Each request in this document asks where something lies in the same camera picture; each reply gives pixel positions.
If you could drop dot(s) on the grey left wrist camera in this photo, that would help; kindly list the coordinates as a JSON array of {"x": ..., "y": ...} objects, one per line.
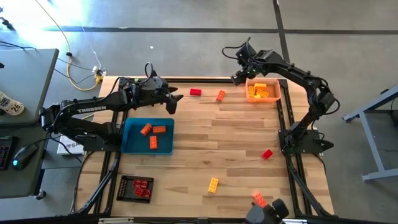
[{"x": 157, "y": 81}]

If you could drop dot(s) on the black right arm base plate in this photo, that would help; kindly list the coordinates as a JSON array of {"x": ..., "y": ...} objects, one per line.
[{"x": 311, "y": 147}]

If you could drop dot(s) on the blue plastic bin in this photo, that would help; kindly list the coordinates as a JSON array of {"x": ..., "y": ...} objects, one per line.
[{"x": 133, "y": 146}]

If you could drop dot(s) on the white booklet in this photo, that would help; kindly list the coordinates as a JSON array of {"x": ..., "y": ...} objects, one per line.
[{"x": 70, "y": 147}]

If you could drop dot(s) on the translucent orange plastic bin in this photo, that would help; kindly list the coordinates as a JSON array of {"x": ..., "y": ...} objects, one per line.
[{"x": 273, "y": 93}]

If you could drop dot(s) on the white printed bag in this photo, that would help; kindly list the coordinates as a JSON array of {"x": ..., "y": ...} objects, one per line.
[{"x": 12, "y": 107}]

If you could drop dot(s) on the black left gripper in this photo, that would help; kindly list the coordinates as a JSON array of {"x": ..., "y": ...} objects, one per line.
[{"x": 152, "y": 96}]

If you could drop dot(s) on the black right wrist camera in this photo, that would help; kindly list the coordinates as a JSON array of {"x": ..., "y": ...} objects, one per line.
[{"x": 245, "y": 55}]

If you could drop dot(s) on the black computer mouse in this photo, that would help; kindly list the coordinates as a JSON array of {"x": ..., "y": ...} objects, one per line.
[{"x": 26, "y": 153}]

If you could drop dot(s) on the black caster wheel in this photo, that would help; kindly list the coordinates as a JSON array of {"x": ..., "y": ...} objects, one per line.
[{"x": 40, "y": 195}]

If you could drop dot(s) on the blue-grey table frame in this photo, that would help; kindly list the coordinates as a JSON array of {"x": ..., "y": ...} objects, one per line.
[{"x": 372, "y": 140}]

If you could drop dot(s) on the black keyboard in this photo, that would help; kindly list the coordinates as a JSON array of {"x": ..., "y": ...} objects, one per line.
[{"x": 4, "y": 154}]

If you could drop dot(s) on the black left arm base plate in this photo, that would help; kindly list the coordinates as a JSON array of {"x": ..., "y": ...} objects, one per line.
[{"x": 105, "y": 147}]

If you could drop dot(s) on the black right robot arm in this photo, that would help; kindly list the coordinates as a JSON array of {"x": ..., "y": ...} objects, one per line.
[{"x": 298, "y": 75}]

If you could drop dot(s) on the white power adapter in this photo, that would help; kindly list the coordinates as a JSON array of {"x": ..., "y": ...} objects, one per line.
[{"x": 95, "y": 69}]

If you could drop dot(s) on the black aluminium table frame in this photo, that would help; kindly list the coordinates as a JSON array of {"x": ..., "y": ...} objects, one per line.
[{"x": 202, "y": 81}]

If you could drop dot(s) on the dark grey desk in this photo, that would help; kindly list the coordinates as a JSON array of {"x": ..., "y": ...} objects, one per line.
[{"x": 18, "y": 183}]

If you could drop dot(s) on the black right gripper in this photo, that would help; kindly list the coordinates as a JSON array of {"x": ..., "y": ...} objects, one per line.
[{"x": 253, "y": 70}]

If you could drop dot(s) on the red two-by-two brick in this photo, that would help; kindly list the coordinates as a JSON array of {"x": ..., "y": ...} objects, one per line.
[
  {"x": 146, "y": 193},
  {"x": 267, "y": 154}
]

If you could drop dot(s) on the black perforated tray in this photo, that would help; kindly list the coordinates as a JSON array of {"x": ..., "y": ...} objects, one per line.
[{"x": 126, "y": 189}]

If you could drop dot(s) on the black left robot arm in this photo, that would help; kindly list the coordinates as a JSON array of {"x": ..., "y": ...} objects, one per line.
[{"x": 90, "y": 109}]

